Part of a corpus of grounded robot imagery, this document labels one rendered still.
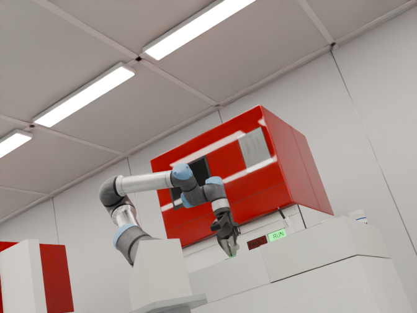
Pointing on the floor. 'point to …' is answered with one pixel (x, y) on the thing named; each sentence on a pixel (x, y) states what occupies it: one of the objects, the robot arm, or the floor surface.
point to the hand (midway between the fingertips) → (231, 255)
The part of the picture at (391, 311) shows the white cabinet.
